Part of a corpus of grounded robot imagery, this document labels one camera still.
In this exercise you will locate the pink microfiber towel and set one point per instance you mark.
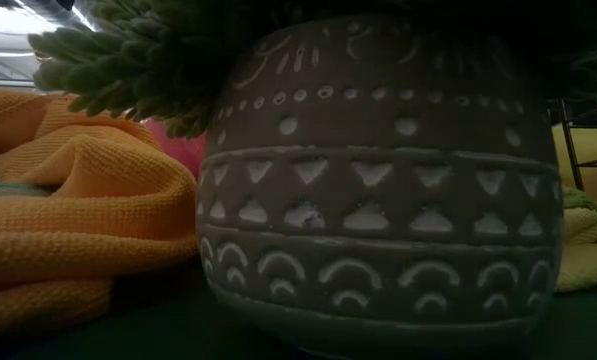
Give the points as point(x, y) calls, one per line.
point(183, 147)

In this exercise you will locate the orange microfiber towel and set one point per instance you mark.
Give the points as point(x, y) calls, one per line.
point(78, 225)

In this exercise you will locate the teal microfiber towel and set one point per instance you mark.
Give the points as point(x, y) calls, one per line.
point(8, 189)

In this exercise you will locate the yellow microfiber towel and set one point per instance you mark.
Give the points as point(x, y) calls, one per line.
point(588, 260)

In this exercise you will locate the grey patterned ceramic pot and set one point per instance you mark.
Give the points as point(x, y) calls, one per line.
point(378, 200)

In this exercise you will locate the grey-green artificial succulent plant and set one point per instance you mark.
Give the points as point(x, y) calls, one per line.
point(153, 60)

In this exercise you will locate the yellow plastic bin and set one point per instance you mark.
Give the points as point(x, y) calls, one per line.
point(595, 145)

